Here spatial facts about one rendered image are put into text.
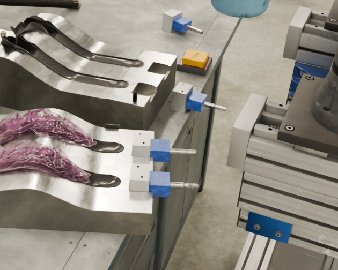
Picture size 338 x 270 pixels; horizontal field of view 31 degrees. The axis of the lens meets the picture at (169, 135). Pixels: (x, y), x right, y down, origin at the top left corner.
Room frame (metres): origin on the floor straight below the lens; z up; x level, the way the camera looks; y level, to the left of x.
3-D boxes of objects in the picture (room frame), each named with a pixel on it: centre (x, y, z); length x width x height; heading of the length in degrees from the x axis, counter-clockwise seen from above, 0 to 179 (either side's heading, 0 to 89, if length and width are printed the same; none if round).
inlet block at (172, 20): (1.67, -0.02, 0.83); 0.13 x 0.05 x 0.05; 55
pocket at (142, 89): (1.17, 0.06, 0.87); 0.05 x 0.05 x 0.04; 76
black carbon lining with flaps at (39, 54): (1.27, 0.26, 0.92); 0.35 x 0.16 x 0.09; 76
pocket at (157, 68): (1.27, 0.04, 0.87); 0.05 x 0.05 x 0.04; 76
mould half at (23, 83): (1.28, 0.27, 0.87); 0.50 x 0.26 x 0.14; 76
